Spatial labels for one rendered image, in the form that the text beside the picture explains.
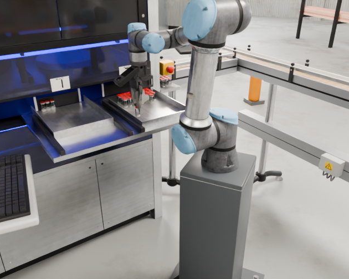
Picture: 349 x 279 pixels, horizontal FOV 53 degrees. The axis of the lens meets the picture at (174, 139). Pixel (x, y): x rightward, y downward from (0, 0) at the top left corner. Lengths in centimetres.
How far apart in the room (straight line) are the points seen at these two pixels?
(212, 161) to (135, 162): 77
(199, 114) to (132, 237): 124
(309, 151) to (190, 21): 138
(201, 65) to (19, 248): 139
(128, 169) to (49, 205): 46
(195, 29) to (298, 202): 184
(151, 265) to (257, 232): 70
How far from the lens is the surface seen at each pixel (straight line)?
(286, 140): 232
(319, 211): 261
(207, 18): 102
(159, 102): 177
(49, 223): 201
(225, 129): 129
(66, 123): 161
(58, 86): 169
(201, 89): 113
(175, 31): 143
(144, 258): 211
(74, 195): 196
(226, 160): 135
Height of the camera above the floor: 153
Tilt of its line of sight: 28 degrees down
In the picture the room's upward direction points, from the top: straight up
